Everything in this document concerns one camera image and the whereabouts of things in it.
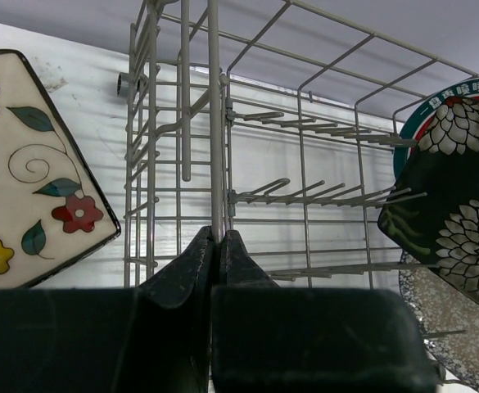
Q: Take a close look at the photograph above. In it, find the white plate teal red rim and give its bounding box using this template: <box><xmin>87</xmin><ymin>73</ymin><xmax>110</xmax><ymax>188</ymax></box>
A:
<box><xmin>392</xmin><ymin>76</ymin><xmax>479</xmax><ymax>177</ymax></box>

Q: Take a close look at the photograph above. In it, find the beige square flower plate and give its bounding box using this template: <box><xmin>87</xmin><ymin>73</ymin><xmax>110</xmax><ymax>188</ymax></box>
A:
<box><xmin>0</xmin><ymin>49</ymin><xmax>121</xmax><ymax>289</ymax></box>

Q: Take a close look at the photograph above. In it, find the speckled beige blue round plate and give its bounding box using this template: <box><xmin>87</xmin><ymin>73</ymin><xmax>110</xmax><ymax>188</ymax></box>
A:
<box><xmin>399</xmin><ymin>268</ymin><xmax>479</xmax><ymax>392</ymax></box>

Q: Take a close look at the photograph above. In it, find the black square floral plate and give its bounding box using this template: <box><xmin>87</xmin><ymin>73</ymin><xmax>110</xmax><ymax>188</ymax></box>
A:
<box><xmin>377</xmin><ymin>97</ymin><xmax>479</xmax><ymax>304</ymax></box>

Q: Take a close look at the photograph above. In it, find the grey wire dish rack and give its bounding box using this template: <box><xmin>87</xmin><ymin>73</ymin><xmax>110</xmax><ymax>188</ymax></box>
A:
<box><xmin>117</xmin><ymin>1</ymin><xmax>478</xmax><ymax>292</ymax></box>

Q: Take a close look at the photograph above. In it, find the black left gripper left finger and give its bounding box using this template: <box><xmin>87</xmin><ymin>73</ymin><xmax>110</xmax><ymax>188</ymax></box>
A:
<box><xmin>0</xmin><ymin>227</ymin><xmax>215</xmax><ymax>392</ymax></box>

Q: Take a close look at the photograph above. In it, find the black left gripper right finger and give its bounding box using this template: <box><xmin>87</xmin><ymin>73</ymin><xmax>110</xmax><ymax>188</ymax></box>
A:
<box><xmin>210</xmin><ymin>230</ymin><xmax>438</xmax><ymax>392</ymax></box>

